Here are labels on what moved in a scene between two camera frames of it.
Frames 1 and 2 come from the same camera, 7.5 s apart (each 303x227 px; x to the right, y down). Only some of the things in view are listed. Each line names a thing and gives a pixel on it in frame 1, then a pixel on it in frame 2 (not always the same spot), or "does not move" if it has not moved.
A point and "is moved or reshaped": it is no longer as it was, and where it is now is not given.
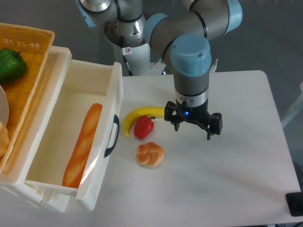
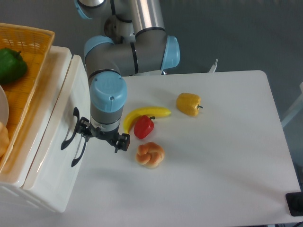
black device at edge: x=295 y=202 does not move
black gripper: x=200 y=113 to x=113 y=136
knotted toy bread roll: x=150 y=155 does not move
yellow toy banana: x=153 y=112 does not move
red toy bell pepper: x=143 y=126 does not move
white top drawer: x=81 y=84 is moved or reshaped
